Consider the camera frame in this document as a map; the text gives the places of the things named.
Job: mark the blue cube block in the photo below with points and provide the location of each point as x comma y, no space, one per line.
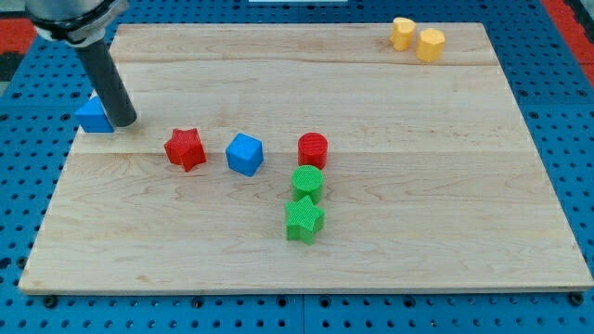
245,154

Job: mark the light wooden board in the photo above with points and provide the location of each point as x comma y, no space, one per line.
432,183

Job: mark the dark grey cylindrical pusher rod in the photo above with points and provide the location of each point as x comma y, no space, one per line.
107,82

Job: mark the yellow hexagon block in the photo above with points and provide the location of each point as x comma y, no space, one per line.
430,45

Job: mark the green star block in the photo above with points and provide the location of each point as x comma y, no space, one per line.
303,219

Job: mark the red cylinder block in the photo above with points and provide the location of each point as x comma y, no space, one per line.
313,150

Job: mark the blue triangle block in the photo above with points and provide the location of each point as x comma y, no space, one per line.
92,117

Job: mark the red star block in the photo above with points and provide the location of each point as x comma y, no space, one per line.
185,148

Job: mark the green cylinder block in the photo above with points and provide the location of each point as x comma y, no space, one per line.
307,180

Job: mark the yellow heart block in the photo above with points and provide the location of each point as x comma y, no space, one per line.
402,33

